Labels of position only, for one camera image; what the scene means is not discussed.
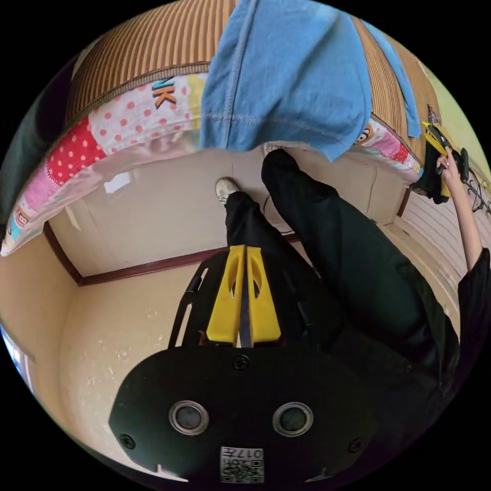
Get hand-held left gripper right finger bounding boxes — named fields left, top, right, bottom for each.
left=247, top=247, right=281, bottom=347

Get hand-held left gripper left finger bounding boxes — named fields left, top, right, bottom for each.
left=206, top=245, right=246, bottom=348

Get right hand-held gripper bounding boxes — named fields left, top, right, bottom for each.
left=411, top=121, right=463, bottom=205

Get blue jeans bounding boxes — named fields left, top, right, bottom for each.
left=199, top=0, right=422, bottom=163

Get person's right forearm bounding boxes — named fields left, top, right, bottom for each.
left=447, top=177, right=483, bottom=274

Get person's right hand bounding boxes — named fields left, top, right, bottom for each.
left=436, top=147, right=462, bottom=184

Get person's body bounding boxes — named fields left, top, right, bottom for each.
left=214, top=148, right=491, bottom=434

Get window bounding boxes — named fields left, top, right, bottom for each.
left=0, top=326, right=36, bottom=388

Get bed with striped woven mat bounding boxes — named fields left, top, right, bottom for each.
left=0, top=0, right=442, bottom=258

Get black wire clothes hanger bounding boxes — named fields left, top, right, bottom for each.
left=464, top=177, right=491, bottom=217

